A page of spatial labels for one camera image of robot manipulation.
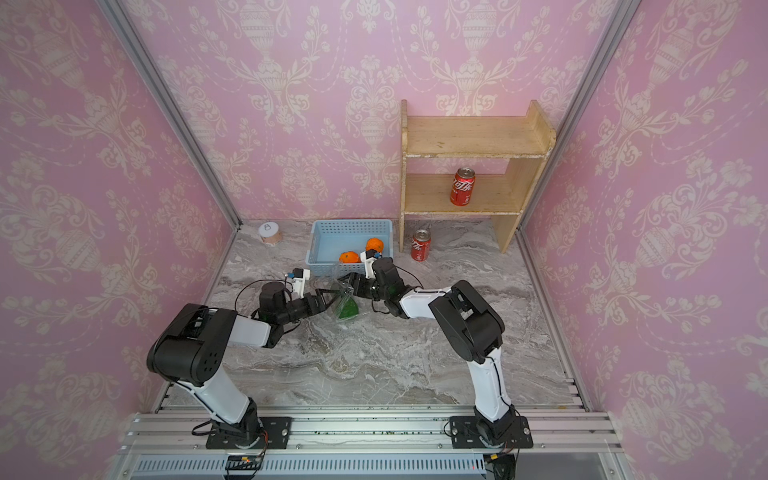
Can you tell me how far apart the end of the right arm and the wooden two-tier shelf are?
26 centimetres

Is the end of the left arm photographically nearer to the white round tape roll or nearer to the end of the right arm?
the end of the right arm

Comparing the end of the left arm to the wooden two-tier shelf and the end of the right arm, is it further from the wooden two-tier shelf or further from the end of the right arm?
the wooden two-tier shelf

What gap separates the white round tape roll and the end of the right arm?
394 millimetres

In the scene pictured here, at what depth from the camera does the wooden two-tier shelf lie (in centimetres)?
81

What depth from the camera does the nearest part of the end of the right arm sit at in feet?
2.58

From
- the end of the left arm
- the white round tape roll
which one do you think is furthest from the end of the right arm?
the white round tape roll

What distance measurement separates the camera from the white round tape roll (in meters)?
1.13

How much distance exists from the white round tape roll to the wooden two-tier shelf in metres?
0.47
